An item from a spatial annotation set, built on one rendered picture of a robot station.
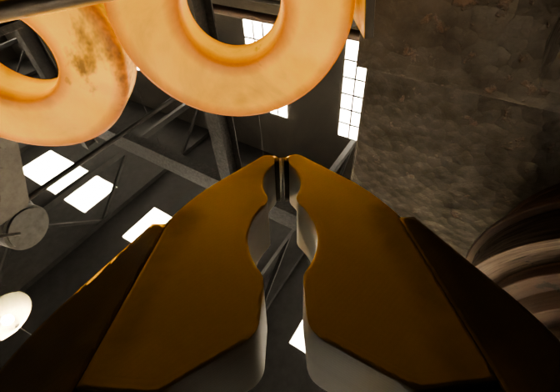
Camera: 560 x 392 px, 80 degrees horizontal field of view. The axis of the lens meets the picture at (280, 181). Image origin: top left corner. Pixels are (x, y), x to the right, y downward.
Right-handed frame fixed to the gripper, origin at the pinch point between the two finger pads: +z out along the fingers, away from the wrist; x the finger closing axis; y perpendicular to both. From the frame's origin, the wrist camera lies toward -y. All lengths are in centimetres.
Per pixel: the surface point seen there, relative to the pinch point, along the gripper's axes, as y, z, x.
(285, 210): 339, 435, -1
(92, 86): 1.2, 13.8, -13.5
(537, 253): 24.7, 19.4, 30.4
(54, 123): 4.1, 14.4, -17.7
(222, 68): 0.3, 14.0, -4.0
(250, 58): -0.2, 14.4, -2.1
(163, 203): 543, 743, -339
